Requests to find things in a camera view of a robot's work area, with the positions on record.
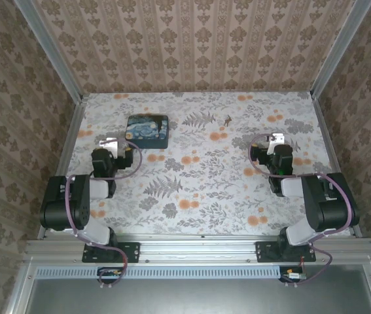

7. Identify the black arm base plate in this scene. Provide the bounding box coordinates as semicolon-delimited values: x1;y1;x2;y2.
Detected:
256;241;317;264
82;241;140;264

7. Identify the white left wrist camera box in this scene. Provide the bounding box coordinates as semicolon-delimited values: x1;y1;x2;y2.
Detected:
99;137;121;157

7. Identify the floral table cloth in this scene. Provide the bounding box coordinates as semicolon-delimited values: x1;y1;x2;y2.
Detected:
46;91;353;236

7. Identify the aluminium cross rail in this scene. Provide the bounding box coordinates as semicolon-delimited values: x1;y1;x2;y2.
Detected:
23;234;371;266

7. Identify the aluminium frame post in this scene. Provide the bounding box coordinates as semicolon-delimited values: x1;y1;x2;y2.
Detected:
14;0;84;102
311;0;371;99

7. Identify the dark blue painted tin box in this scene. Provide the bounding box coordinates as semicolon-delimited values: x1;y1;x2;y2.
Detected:
124;113;169;150

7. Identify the slotted pale cable duct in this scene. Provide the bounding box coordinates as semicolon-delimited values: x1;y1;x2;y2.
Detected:
36;265;304;279

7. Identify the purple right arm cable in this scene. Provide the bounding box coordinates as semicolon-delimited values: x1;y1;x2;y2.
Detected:
249;133;360;287

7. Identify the grey metal panel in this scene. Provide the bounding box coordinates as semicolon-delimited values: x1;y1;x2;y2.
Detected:
24;264;371;314

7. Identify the aluminium table side rail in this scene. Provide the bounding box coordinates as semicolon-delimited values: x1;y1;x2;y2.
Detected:
311;93;362;237
37;94;88;239

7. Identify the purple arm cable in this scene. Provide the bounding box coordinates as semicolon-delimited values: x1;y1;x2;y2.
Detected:
65;139;143;290
249;133;360;287

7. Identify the small connector board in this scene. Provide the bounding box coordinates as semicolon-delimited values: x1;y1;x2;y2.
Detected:
97;267;124;284
279;266;307;284

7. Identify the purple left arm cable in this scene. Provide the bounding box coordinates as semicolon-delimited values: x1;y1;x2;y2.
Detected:
65;139;143;290

